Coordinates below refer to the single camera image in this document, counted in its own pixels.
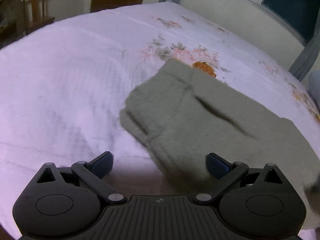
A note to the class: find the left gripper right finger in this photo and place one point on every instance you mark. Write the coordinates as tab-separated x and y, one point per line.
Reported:
251	203

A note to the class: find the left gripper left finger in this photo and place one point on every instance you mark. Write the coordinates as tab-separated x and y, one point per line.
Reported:
61	202

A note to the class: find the grey-green pants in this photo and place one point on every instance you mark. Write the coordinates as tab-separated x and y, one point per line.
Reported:
182	114

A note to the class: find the pink floral bed sheet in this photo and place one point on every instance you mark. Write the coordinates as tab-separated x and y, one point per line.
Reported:
63	86

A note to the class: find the light blue rolled quilt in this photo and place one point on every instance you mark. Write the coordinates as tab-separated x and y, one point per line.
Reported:
314	85

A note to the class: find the grey right curtain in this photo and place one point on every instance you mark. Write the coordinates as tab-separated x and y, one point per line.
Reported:
305	61

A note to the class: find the wooden chair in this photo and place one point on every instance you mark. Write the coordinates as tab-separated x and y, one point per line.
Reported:
34	15

